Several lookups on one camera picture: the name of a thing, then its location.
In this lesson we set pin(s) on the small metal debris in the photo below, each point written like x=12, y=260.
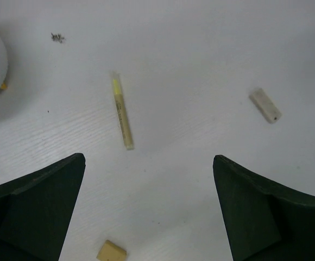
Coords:
x=58, y=38

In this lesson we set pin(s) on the beige eraser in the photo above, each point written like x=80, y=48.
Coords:
x=265, y=105

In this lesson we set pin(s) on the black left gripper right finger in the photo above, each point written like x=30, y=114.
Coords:
x=264, y=220

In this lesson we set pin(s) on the yellow highlighter stick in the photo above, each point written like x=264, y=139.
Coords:
x=121, y=111

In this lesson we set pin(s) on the tan eraser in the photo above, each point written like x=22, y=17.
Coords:
x=111, y=252

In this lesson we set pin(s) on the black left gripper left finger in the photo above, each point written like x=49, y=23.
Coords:
x=36, y=209

